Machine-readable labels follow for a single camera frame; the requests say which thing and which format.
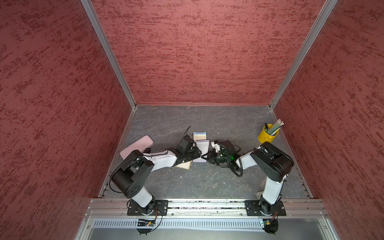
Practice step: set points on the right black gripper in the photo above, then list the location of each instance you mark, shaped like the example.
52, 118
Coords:
211, 154

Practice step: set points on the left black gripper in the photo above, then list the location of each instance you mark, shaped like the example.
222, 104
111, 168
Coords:
196, 153

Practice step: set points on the yellow memo pad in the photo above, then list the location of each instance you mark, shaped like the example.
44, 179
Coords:
186, 165

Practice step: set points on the purple memo pad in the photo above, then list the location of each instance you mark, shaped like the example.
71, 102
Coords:
203, 146

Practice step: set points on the blue memo pad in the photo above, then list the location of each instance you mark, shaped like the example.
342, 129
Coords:
197, 136

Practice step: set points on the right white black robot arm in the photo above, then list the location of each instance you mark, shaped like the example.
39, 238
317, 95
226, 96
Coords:
275, 164

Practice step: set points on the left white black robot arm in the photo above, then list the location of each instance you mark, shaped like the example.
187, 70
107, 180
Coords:
130, 176

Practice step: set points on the yellow pen cup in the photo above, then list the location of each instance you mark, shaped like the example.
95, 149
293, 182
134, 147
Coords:
264, 137

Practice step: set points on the pink pencil case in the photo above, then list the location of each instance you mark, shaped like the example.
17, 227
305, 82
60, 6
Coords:
140, 145

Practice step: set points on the bundle of pencils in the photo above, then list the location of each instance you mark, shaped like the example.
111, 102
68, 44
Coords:
272, 129

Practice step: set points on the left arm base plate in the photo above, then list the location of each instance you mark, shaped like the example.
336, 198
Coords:
154, 208

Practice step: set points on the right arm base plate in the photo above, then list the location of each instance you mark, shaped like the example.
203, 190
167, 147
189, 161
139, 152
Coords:
258, 208

